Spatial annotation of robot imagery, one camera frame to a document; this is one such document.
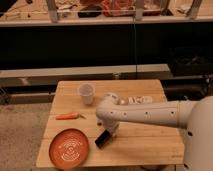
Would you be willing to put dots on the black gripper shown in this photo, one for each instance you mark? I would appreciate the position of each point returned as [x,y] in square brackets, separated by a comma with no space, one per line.
[103,139]

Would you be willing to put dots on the orange plate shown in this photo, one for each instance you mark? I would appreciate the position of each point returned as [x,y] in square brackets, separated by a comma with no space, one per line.
[69,149]

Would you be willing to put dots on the orange carrot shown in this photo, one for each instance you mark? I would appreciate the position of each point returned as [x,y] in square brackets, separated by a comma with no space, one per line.
[69,116]

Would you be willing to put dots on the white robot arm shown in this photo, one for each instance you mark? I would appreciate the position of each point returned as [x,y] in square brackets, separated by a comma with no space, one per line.
[196,117]

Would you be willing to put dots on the translucent plastic cup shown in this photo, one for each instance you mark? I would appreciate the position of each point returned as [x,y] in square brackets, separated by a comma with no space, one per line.
[86,92]

